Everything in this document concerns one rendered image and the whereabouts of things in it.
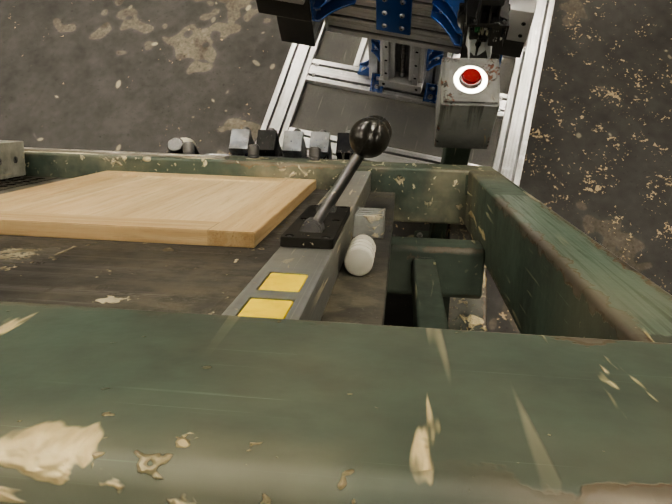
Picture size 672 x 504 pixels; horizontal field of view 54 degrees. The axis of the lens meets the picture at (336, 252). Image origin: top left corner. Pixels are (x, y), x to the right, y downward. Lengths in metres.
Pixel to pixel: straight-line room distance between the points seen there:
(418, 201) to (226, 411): 1.18
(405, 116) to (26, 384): 2.08
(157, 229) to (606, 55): 2.19
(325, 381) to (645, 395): 0.08
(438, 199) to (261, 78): 1.42
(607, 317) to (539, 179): 1.97
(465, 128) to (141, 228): 0.83
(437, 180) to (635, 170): 1.29
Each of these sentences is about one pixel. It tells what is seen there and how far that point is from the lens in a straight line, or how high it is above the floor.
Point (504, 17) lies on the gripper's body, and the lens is 1.20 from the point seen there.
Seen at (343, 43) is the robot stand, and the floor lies 0.21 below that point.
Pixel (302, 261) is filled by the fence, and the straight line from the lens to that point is 0.56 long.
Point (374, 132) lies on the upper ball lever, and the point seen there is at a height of 1.54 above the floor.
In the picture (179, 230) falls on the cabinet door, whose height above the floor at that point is 1.35.
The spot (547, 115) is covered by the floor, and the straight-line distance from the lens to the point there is 2.55.
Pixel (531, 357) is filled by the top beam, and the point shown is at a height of 1.86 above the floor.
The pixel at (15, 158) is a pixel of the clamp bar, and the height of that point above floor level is 0.94.
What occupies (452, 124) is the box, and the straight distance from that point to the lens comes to 1.44.
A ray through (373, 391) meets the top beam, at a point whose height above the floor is 1.89.
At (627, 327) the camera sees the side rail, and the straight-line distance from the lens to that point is 0.42.
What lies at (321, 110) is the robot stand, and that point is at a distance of 2.25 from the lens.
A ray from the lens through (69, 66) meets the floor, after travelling 2.90.
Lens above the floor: 2.06
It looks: 67 degrees down
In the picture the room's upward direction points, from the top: 9 degrees counter-clockwise
